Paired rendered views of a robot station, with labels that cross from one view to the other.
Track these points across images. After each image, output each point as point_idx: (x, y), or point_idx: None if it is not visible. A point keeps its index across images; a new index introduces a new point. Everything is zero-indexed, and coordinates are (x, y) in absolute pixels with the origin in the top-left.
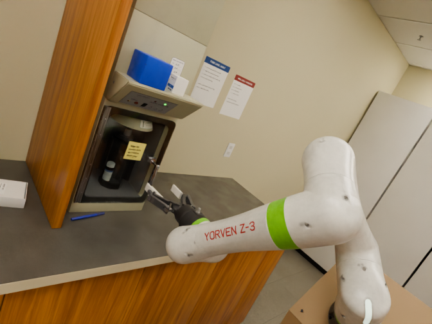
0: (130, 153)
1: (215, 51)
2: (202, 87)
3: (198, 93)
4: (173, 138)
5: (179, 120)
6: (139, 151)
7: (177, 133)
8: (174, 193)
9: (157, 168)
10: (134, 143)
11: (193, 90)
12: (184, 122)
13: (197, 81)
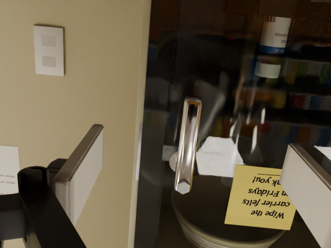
0: (279, 191)
1: (9, 240)
2: (0, 177)
3: (0, 164)
4: (10, 50)
5: (17, 99)
6: (245, 198)
7: (6, 65)
8: (91, 149)
9: (188, 185)
10: (270, 223)
11: (16, 168)
12: (1, 95)
13: (17, 185)
